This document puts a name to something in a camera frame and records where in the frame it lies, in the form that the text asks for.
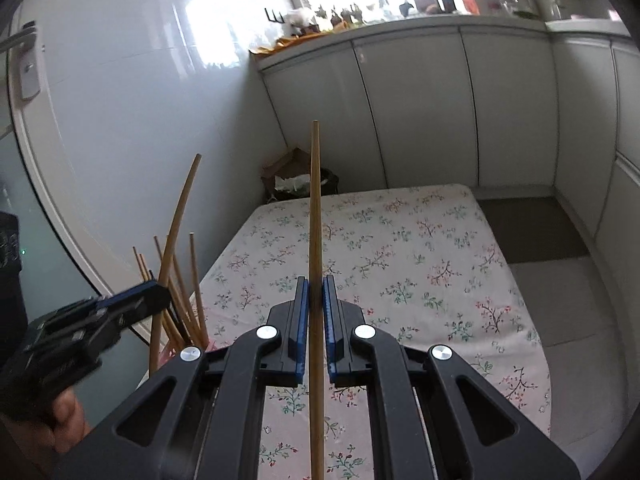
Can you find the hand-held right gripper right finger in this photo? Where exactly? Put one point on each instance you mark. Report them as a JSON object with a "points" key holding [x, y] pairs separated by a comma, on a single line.
{"points": [[328, 330]]}

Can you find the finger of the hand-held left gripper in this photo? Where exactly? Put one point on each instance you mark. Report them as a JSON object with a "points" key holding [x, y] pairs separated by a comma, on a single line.
{"points": [[135, 300]]}

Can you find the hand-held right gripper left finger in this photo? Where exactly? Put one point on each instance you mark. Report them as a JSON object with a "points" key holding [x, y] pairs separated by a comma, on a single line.
{"points": [[301, 330]]}

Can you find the bundle of bamboo chopsticks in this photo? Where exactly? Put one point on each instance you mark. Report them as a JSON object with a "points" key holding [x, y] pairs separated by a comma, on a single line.
{"points": [[184, 310]]}

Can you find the pale wooden chopstick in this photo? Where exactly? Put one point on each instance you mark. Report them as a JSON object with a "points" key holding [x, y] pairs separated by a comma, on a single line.
{"points": [[180, 210]]}

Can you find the long brown wooden chopstick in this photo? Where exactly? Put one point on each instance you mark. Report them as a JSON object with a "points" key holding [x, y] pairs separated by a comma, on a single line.
{"points": [[315, 210]]}

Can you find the person's left hand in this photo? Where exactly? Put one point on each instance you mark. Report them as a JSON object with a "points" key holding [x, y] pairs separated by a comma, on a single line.
{"points": [[70, 420]]}

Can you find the floral tablecloth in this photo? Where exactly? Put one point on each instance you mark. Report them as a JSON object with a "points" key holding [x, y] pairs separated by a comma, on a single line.
{"points": [[425, 270]]}

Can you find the white plastic bag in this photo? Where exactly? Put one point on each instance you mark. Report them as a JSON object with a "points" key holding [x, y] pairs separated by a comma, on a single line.
{"points": [[292, 182]]}

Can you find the black trash bin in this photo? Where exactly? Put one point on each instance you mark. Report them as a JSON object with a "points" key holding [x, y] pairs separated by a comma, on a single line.
{"points": [[330, 180]]}

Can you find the cardboard box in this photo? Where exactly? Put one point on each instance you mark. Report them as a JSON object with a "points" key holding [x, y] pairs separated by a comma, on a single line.
{"points": [[287, 162]]}

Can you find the brown floor mat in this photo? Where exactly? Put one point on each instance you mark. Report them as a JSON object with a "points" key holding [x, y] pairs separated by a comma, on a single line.
{"points": [[530, 230]]}

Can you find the long white kitchen cabinet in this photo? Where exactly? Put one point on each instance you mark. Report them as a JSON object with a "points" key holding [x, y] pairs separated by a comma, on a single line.
{"points": [[415, 110]]}

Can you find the yellow cloth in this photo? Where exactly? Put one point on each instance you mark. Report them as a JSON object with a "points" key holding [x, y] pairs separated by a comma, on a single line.
{"points": [[280, 44]]}

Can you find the white flower ornament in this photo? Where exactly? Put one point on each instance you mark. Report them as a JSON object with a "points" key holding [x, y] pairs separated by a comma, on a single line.
{"points": [[300, 17]]}

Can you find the row of small figurines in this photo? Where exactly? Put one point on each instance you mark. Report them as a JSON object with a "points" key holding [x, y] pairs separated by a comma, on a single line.
{"points": [[345, 16]]}

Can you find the black rack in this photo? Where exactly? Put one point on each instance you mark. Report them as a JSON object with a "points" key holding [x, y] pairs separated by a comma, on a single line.
{"points": [[273, 16]]}

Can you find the white side kitchen cabinet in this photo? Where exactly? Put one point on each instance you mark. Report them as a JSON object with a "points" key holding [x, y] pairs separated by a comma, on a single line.
{"points": [[590, 135]]}

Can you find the small dark kettle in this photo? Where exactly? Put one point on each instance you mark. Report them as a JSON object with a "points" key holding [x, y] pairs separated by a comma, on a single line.
{"points": [[407, 9]]}

